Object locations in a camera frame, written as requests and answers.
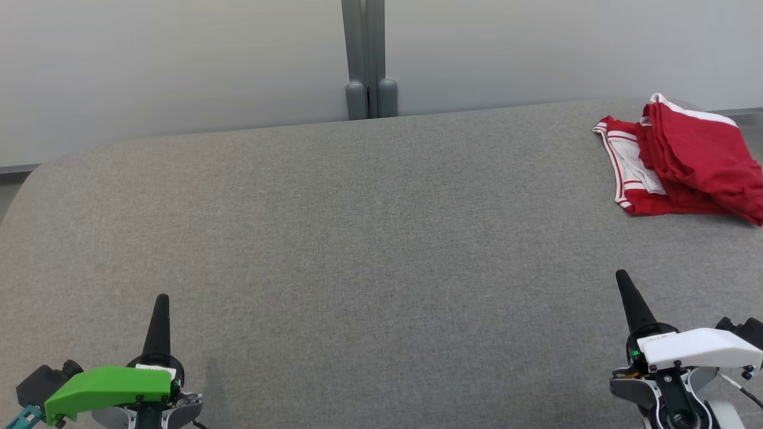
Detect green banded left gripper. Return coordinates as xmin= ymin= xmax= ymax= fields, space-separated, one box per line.
xmin=44 ymin=293 xmax=186 ymax=426

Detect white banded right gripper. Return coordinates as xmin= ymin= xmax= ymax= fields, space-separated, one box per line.
xmin=615 ymin=269 xmax=763 ymax=374

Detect red Bulls jersey white sleeves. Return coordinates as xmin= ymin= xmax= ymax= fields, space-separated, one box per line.
xmin=593 ymin=115 xmax=740 ymax=217

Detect red Bulls shorts white trim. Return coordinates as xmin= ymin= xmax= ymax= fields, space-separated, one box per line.
xmin=635 ymin=93 xmax=763 ymax=227

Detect left cable with teal connector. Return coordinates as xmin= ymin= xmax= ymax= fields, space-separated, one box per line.
xmin=0 ymin=404 xmax=44 ymax=429

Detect grey cylindrical post foot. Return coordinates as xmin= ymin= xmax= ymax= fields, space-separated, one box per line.
xmin=346 ymin=80 xmax=368 ymax=122
xmin=377 ymin=78 xmax=399 ymax=118

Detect grey partition wall post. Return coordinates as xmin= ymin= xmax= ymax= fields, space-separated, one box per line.
xmin=341 ymin=0 xmax=386 ymax=119

